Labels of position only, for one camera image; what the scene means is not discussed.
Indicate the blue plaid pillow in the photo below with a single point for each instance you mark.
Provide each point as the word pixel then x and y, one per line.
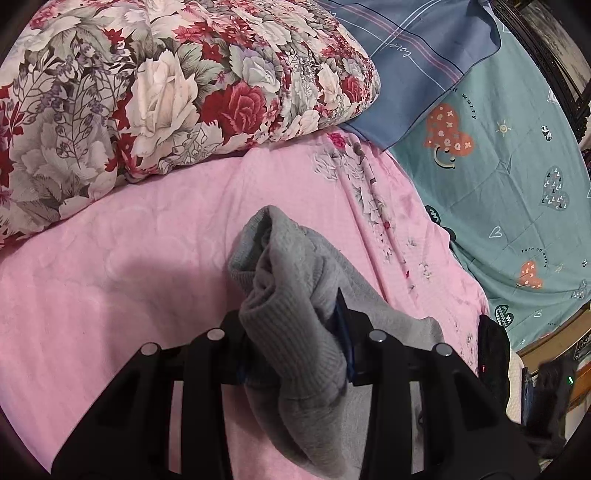
pixel 415 60

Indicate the pink floral bedsheet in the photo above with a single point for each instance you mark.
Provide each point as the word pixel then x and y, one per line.
pixel 138 267

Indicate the white textured cloth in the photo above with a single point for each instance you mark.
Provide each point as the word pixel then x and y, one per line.
pixel 517 392

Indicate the wooden bed frame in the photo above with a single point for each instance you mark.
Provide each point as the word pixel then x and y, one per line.
pixel 554 334

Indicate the black garment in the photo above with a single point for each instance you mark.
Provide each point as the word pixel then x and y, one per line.
pixel 494 355

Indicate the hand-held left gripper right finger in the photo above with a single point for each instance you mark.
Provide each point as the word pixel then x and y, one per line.
pixel 344 339

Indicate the teal heart printed sheet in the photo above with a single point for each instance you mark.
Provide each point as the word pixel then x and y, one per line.
pixel 508 194

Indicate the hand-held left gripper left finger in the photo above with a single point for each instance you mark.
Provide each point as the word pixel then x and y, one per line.
pixel 226 344

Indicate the dark carved headboard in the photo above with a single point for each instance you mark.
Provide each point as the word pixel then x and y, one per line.
pixel 549 55

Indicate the red floral quilt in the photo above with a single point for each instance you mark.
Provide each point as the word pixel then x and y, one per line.
pixel 161 92

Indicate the grey pants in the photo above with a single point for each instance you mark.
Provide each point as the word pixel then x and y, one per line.
pixel 295 314

